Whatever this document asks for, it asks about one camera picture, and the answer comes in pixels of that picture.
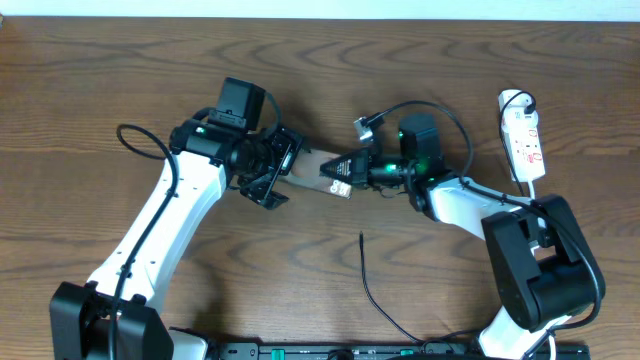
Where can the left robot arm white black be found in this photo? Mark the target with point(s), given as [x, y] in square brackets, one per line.
[116, 313]

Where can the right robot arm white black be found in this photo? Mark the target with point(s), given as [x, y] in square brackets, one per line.
[545, 273]

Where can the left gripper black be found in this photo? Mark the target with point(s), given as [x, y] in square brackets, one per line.
[290, 143]

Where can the white power strip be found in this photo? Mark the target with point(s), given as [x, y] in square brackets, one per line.
[519, 128]

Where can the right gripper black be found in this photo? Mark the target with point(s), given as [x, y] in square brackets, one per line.
[359, 167]

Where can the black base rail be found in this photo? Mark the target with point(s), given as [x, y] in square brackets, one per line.
[253, 351]

